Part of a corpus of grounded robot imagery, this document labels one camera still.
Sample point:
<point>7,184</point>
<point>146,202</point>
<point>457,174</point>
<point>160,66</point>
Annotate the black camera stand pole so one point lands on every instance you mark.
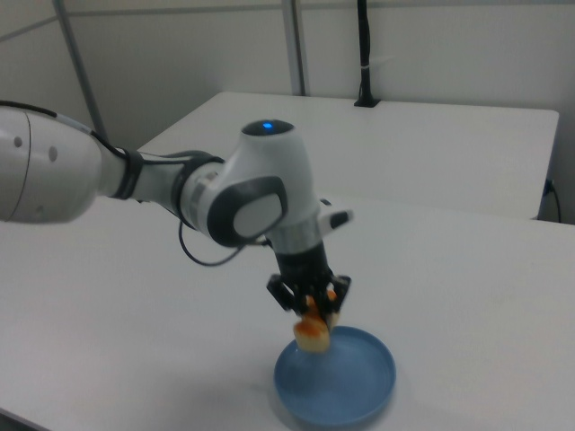
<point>365,54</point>

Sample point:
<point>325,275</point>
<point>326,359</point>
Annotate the Franka robot arm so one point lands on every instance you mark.
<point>265,170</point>

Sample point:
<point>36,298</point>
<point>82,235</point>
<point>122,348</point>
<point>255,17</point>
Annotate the toy bread with orange glaze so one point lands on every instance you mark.
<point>311,339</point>

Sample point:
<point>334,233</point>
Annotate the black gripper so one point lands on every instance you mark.
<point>303,269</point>

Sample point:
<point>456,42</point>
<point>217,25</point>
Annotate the blue plastic plate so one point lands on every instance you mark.
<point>343,388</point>

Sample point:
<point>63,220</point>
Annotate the grey partition frame post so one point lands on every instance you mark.
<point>83,76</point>
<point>297,49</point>

